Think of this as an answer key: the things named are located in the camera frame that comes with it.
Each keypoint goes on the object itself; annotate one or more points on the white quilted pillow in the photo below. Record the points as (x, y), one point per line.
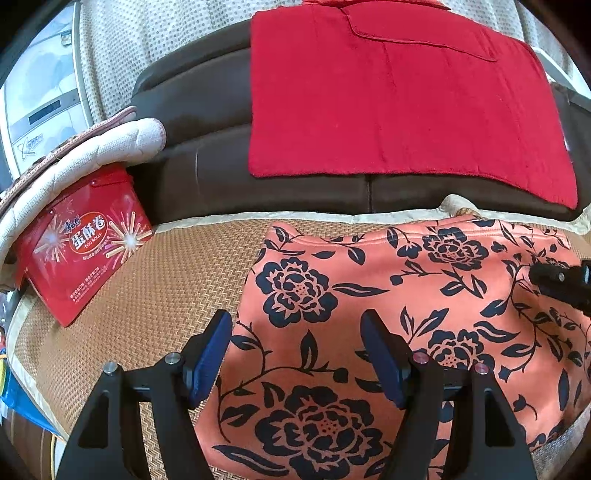
(120, 139)

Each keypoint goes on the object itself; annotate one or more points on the orange floral garment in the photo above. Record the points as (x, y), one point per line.
(297, 397)

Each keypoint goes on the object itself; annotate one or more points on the woven bamboo bed mat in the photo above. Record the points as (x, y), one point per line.
(167, 290)

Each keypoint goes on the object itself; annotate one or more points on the window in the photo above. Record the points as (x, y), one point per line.
(43, 101)

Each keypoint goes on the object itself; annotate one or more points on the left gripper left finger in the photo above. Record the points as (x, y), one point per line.
(203, 355)

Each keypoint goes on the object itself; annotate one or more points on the red towel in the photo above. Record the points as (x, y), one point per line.
(401, 87)

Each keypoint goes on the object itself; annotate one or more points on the white dotted curtain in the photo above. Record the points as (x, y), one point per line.
(117, 40)

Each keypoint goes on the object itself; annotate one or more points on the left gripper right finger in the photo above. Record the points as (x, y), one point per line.
(390, 356)

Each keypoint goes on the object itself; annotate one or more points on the red egg roll box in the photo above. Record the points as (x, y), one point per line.
(80, 239)

